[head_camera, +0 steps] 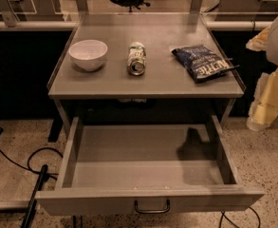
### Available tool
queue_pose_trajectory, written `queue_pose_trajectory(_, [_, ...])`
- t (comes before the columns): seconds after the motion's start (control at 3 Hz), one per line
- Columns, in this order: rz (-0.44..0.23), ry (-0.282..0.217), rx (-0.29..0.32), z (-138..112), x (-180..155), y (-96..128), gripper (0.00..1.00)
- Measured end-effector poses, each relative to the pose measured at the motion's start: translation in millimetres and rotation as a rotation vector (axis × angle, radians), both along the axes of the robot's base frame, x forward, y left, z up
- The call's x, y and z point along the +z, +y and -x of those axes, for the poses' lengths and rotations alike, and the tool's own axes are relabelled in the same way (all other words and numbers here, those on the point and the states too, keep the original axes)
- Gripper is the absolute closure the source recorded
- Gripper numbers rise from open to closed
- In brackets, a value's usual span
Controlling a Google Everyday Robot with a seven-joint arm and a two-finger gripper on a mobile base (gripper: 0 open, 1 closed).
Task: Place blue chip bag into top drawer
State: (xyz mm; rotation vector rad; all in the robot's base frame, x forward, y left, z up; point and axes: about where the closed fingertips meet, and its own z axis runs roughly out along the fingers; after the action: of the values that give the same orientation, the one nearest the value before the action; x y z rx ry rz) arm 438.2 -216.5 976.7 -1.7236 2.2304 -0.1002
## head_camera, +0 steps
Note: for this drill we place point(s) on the white bowl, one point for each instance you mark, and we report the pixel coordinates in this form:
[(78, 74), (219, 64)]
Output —
[(88, 55)]

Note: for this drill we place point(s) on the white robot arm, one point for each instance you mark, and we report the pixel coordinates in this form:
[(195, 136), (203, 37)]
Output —
[(272, 47)]

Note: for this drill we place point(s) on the white horizontal rail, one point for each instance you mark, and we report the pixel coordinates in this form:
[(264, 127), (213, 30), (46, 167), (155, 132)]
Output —
[(70, 25)]

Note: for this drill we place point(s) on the grey open top drawer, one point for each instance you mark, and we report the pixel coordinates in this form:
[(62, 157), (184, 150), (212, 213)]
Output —
[(106, 168)]

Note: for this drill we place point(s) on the black pole on floor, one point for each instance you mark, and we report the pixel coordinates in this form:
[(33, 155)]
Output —
[(30, 212)]

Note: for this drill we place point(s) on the green soda can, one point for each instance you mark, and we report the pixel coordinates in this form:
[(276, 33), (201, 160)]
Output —
[(136, 62)]

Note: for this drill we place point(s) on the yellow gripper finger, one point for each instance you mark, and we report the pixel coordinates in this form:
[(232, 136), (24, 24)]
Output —
[(264, 108), (259, 42)]

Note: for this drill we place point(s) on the grey cabinet table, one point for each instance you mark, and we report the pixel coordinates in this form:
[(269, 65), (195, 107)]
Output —
[(164, 76)]

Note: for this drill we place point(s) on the blue chip bag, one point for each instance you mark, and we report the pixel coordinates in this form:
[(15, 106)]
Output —
[(201, 63)]

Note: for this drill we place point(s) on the black drawer handle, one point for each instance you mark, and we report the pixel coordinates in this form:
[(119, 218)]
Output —
[(152, 208)]

